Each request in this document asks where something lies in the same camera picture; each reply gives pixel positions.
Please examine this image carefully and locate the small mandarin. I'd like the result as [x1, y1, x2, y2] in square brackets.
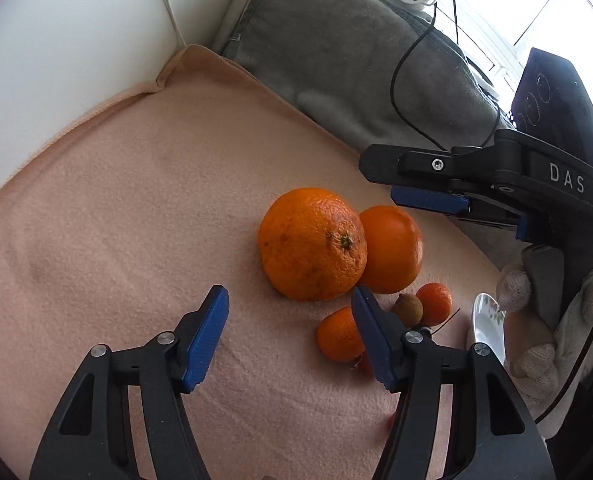
[316, 307, 365, 363]

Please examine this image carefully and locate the black camera box right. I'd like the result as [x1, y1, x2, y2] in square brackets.
[511, 48, 593, 167]

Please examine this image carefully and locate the smooth medium orange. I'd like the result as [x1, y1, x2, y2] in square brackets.
[359, 205, 424, 294]

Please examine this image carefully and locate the red cherry tomato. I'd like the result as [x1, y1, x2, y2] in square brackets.
[355, 352, 374, 378]

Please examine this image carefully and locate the brown longan fruit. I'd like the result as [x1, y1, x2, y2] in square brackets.
[392, 294, 423, 328]

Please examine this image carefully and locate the grey cushion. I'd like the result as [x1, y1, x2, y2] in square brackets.
[213, 0, 510, 151]

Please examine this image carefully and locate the peach fleece blanket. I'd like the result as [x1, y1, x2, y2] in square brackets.
[0, 43, 515, 480]

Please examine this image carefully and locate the black cable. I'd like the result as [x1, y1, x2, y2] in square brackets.
[388, 0, 503, 152]

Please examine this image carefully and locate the right white gloved hand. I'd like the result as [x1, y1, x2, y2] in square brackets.
[497, 263, 593, 415]

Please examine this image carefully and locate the large rough orange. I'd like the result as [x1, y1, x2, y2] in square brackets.
[257, 188, 368, 302]

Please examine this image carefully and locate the floral white plate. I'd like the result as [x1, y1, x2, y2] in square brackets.
[465, 292, 505, 364]

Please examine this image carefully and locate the small tangerine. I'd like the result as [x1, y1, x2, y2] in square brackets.
[415, 283, 453, 326]

